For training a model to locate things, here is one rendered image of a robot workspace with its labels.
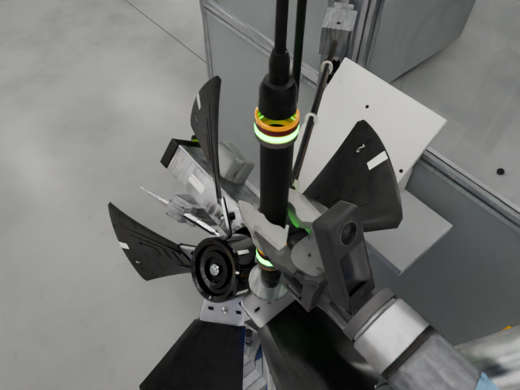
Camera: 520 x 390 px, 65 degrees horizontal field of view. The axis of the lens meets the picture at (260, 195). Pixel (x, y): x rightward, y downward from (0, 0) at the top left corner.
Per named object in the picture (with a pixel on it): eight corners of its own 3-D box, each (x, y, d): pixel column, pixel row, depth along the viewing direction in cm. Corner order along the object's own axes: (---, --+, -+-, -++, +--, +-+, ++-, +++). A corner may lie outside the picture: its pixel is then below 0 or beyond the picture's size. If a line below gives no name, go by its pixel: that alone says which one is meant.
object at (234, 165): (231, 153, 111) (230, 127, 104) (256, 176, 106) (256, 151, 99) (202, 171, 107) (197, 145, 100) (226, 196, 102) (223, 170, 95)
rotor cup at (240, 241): (237, 215, 86) (193, 217, 76) (293, 243, 78) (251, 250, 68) (220, 277, 89) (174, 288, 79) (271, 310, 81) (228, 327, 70)
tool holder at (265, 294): (258, 249, 72) (258, 217, 64) (297, 258, 71) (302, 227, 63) (243, 295, 67) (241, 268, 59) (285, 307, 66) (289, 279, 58)
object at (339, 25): (325, 33, 105) (330, 1, 98) (352, 38, 104) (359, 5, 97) (317, 56, 99) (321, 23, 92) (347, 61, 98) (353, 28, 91)
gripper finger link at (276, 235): (226, 234, 56) (278, 275, 52) (223, 209, 51) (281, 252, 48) (241, 220, 57) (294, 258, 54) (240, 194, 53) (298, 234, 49)
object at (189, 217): (238, 250, 90) (143, 191, 109) (241, 241, 89) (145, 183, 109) (231, 251, 88) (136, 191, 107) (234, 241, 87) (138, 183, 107)
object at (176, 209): (172, 213, 102) (177, 198, 102) (188, 223, 99) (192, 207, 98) (164, 213, 100) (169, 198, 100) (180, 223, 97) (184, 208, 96)
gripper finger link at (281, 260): (245, 245, 50) (303, 289, 46) (244, 238, 49) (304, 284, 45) (270, 220, 52) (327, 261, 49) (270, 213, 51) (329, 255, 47)
